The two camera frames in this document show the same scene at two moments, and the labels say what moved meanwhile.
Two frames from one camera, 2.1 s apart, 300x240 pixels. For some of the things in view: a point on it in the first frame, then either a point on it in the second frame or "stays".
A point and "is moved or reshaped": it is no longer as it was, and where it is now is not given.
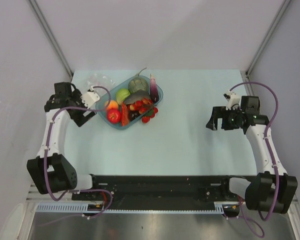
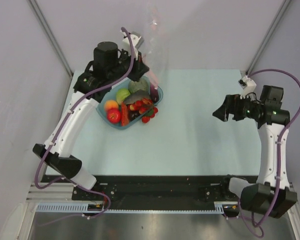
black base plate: (157, 190) stays
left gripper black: (80, 119) → (139, 68)
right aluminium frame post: (246, 73) stays
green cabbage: (122, 94) stays
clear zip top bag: (99, 80) is moved or reshaped
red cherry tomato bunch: (145, 106) stays
